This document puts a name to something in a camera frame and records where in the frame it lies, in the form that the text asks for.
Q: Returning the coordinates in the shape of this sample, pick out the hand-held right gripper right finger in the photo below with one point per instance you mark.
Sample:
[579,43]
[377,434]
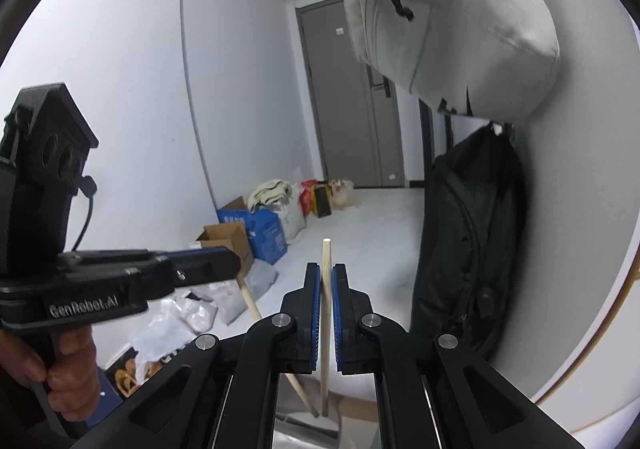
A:
[339,324]

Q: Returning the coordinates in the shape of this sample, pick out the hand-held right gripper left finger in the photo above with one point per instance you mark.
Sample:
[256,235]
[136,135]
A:
[314,319]

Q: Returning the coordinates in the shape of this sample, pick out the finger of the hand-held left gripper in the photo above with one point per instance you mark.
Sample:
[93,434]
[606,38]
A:
[205,266]

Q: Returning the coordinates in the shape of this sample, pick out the wooden chopstick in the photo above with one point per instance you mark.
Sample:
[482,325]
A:
[326,259]
[250,301]

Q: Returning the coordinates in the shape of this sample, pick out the person's left hand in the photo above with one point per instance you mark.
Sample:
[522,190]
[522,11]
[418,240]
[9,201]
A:
[75,374]

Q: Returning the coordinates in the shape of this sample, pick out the brown cardboard box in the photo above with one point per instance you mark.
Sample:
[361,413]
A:
[225,235]

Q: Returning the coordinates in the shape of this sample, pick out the clear plastic bags pile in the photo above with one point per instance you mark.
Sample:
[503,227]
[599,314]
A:
[200,314]

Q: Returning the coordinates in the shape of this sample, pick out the blue cardboard box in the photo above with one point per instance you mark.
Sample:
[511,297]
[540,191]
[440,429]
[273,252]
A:
[267,234]

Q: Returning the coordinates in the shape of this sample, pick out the white tote bag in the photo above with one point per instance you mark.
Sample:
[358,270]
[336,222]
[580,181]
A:
[280,201]

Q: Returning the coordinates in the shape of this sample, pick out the yellow and black box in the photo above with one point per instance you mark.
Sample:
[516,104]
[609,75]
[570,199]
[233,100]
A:
[322,201]

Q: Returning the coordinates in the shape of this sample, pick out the red bag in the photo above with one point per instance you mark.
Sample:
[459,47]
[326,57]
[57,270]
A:
[307,194]

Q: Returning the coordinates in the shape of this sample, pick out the beige plastic bag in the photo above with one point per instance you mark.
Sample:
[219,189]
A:
[345,194]

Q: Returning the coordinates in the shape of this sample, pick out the dark box with yellow print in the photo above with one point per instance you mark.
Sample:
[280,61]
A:
[127,374]

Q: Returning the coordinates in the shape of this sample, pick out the black hanging backpack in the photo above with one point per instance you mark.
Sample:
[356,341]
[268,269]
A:
[465,239]

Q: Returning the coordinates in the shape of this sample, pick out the grey door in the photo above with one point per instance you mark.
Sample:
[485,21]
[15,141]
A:
[345,104]

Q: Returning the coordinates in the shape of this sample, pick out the white backpack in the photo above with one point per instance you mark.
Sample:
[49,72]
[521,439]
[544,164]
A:
[460,19]

